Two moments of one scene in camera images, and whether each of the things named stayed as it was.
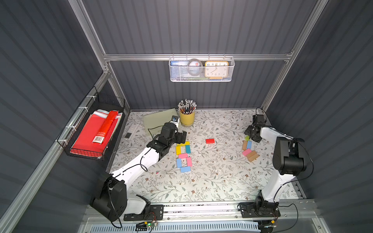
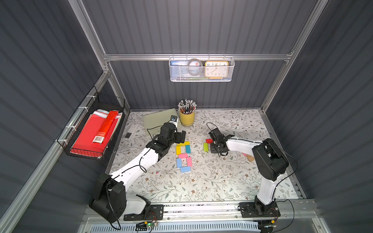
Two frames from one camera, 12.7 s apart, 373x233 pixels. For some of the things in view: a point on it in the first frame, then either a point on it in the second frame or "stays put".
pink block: [189, 162] stays put
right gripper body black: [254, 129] → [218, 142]
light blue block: [178, 162] stays put
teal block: [188, 148] stays put
